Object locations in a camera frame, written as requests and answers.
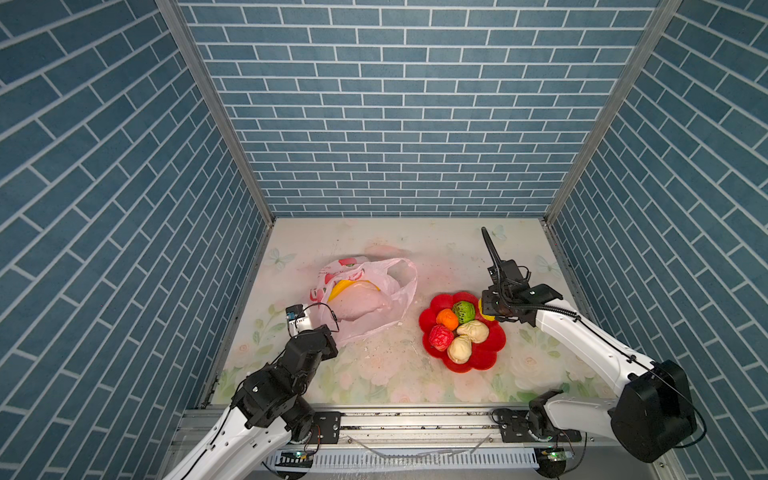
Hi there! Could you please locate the green fake kiwi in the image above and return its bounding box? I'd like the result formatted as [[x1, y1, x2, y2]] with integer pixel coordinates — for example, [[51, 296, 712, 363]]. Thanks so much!
[[452, 300, 476, 325]]

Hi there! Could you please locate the beige fake fruit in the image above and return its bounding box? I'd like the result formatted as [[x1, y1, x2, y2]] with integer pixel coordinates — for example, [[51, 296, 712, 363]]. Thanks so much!
[[446, 336, 473, 365], [456, 320, 490, 344]]

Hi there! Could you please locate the orange fake fruit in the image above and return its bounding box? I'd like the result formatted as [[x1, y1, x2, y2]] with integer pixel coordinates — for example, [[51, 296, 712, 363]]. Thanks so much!
[[435, 309, 460, 331]]

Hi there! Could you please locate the pink plastic bag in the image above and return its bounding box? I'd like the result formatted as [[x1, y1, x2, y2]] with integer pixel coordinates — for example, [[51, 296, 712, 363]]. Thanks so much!
[[309, 256, 418, 347]]

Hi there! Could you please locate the red fake strawberry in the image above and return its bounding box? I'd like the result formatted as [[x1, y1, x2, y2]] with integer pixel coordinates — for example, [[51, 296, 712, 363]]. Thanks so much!
[[427, 324, 455, 352]]

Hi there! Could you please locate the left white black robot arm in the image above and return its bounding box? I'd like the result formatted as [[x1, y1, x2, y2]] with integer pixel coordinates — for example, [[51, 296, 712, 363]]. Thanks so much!
[[166, 325, 338, 479]]

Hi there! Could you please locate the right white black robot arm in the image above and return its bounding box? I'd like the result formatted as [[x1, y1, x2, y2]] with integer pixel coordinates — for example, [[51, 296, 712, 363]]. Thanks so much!
[[481, 256, 707, 463]]

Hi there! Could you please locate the yellow fake banana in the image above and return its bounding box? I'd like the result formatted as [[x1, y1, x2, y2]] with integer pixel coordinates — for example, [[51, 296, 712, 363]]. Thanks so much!
[[328, 280, 381, 303]]

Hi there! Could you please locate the red flower-shaped plate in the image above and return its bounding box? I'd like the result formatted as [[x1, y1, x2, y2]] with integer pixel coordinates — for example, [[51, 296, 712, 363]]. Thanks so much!
[[418, 292, 507, 373]]

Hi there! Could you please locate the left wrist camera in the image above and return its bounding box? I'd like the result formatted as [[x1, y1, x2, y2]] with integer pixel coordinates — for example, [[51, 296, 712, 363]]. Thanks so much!
[[285, 304, 313, 338]]

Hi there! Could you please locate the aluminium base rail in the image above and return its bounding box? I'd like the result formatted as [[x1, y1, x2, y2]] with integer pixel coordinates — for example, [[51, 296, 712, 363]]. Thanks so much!
[[157, 404, 685, 480]]

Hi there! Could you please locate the right metal corner post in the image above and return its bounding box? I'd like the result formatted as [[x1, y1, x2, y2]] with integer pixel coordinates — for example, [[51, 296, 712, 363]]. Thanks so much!
[[542, 0, 682, 231]]

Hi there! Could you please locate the metal corner post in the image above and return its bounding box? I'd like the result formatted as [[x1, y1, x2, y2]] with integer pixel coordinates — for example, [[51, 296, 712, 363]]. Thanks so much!
[[156, 0, 275, 229], [542, 0, 682, 231]]

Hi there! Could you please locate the left metal corner post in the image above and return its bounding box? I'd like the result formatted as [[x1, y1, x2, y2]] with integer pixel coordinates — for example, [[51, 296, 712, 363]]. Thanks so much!
[[156, 0, 275, 229]]

